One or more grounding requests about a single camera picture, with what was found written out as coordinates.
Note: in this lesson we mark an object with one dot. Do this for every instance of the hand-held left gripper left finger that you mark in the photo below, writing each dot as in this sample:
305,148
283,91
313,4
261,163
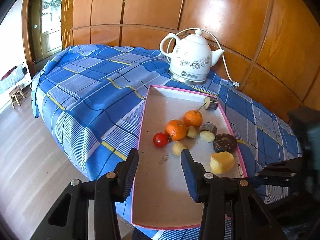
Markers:
130,175

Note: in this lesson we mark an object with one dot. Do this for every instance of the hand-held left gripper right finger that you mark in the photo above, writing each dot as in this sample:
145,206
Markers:
190,177

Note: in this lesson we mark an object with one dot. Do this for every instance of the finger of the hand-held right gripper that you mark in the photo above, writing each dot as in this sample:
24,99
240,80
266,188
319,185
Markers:
282,168
277,181

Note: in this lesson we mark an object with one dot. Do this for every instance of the pink rimmed white tray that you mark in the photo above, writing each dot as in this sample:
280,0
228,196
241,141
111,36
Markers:
170,192

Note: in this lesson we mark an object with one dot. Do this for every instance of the tan longan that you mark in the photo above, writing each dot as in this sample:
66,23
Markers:
191,131
179,148

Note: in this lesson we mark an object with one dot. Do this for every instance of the yellow peeled fruit piece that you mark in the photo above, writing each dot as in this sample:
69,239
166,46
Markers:
221,162

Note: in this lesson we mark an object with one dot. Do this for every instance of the red tomato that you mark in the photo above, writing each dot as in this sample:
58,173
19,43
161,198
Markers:
160,139

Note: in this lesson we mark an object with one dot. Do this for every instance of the large mandarin orange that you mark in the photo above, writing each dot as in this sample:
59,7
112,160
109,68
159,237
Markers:
176,130

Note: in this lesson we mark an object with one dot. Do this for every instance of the small mandarin orange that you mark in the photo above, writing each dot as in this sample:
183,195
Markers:
192,118

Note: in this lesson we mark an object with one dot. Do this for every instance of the blue plaid bedsheet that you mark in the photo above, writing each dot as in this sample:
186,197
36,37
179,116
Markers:
100,92

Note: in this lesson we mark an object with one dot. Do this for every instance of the white ceramic electric kettle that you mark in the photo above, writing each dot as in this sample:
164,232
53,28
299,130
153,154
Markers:
192,55

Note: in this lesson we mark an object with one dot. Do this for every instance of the small wooden stool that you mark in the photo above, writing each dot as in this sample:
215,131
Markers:
17,95

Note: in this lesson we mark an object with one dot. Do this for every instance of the wooden panelled wardrobe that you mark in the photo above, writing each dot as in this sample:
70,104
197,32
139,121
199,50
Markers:
225,12

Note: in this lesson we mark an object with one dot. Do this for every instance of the white low cabinet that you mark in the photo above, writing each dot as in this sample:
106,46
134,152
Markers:
18,81

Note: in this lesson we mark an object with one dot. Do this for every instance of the dark red cloth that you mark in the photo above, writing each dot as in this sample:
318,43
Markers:
8,72

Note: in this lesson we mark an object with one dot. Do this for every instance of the wooden door with glass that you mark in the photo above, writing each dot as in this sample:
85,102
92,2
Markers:
48,22

